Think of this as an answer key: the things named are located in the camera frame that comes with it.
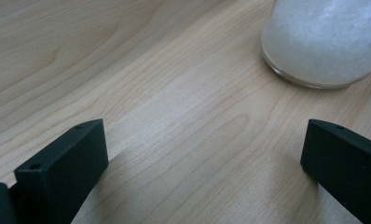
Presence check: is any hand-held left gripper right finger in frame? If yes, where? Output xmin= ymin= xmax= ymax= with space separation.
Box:
xmin=300 ymin=119 xmax=371 ymax=224

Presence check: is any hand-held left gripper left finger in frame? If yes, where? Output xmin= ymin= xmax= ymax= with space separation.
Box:
xmin=8 ymin=119 xmax=109 ymax=224

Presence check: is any glass jar with white powder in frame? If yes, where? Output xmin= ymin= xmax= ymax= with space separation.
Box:
xmin=260 ymin=0 xmax=371 ymax=90

